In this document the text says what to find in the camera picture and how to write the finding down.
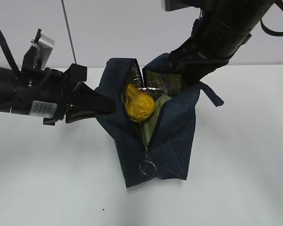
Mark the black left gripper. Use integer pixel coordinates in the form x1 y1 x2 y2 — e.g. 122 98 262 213
14 64 115 126

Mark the yellow toy squash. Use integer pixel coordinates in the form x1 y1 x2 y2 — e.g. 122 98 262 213
121 84 156 123

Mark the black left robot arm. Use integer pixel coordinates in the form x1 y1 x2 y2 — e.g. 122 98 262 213
0 64 116 126

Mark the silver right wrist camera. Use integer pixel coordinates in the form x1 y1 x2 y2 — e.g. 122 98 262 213
161 0 192 12

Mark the silver zipper pull ring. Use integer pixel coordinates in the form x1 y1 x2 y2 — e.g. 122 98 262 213
138 145 157 176

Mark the green lidded glass container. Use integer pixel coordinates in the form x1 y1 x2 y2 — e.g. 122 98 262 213
141 95 172 146

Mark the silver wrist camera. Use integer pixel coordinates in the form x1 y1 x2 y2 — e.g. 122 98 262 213
161 0 192 12
31 28 55 70

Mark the dark blue insulated lunch bag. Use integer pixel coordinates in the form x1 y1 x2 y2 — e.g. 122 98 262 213
96 53 223 187

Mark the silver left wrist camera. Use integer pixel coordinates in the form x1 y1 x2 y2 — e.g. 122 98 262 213
31 28 55 70

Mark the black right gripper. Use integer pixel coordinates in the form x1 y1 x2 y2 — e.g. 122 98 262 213
169 14 251 86

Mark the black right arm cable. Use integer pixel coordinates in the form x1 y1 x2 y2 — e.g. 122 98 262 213
259 0 283 37

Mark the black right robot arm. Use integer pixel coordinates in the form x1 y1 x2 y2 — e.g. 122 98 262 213
169 0 275 85

